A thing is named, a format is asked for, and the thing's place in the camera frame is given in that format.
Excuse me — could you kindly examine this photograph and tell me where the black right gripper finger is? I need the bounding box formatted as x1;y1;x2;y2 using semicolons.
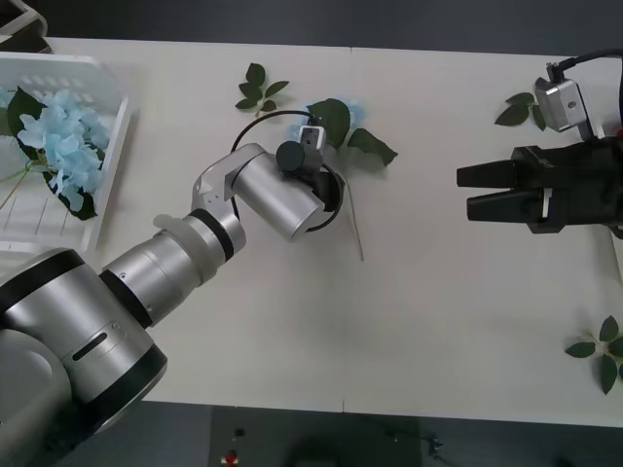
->
465;187;546;225
456;159;516;192

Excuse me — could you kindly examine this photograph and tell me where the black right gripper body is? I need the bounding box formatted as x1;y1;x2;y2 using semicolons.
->
509;137;623;235

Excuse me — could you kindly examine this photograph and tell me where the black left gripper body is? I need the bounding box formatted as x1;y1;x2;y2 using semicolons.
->
310;168;343;214

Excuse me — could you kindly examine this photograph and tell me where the loose green leaf twig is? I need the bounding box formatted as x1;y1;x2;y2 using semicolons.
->
564;314;623;396
495;91;549;131
235;61;291;118

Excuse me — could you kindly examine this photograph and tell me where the shallow white box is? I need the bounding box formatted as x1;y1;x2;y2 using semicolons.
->
0;52;133;254

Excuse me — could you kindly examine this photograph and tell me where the pale rimmed crate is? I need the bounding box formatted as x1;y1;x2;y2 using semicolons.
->
0;0;53;54

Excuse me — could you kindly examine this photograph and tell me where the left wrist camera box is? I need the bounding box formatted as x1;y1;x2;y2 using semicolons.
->
298;125;326;167

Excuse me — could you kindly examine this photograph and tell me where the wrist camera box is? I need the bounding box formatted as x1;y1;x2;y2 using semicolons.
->
533;76;593;133
298;125;326;167

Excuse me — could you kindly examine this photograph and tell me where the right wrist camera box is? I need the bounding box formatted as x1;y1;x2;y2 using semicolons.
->
533;76;593;133

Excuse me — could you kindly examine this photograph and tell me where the black left wrist camera cable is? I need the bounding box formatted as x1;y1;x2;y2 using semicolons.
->
229;110;349;234

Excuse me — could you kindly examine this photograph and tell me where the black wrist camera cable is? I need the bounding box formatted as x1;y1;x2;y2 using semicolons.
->
229;110;349;234
546;47;623;80

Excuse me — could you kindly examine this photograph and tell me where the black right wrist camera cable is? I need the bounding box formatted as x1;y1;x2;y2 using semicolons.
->
546;47;623;80

